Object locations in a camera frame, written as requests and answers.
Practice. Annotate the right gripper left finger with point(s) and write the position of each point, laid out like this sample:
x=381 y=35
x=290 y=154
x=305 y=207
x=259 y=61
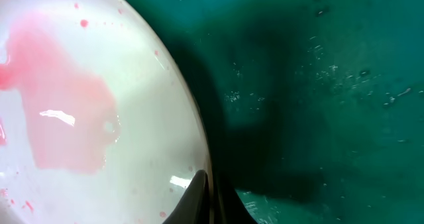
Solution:
x=193 y=207

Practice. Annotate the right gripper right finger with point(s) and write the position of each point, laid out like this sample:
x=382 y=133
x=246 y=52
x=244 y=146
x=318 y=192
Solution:
x=228 y=207

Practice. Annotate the white plate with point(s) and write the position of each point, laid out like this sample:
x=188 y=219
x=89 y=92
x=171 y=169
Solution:
x=98 y=124

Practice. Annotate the blue plastic tray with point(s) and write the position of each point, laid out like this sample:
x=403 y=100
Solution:
x=313 y=108

